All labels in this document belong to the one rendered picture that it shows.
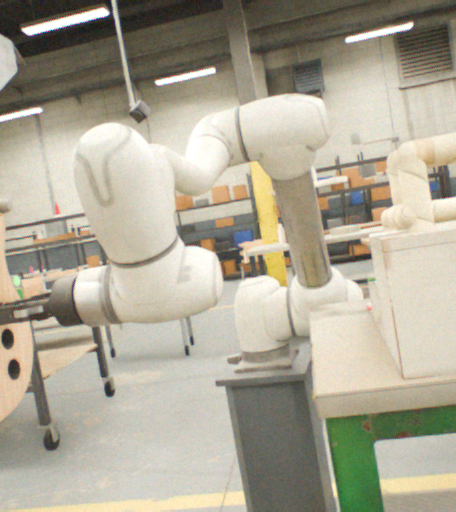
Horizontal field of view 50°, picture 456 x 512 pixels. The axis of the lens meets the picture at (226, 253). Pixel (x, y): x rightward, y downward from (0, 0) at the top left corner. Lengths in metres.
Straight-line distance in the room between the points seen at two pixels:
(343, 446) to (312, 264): 0.77
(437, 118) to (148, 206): 11.83
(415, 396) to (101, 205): 0.44
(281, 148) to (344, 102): 10.99
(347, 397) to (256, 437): 0.97
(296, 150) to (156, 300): 0.58
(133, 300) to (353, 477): 0.36
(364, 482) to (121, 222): 0.44
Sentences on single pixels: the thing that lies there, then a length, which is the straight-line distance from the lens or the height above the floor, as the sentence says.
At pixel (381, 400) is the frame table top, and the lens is 0.63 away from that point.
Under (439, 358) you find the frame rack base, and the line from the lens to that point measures 0.65.
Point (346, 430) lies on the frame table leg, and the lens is 0.66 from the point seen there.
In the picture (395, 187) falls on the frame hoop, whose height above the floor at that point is 1.16.
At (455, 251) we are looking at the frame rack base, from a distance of 0.63.
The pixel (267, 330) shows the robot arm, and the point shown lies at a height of 0.82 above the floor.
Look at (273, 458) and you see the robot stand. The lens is 1.60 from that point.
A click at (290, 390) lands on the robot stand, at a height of 0.65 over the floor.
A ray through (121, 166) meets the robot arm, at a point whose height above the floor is 1.24.
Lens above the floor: 1.15
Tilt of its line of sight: 3 degrees down
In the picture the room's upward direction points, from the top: 10 degrees counter-clockwise
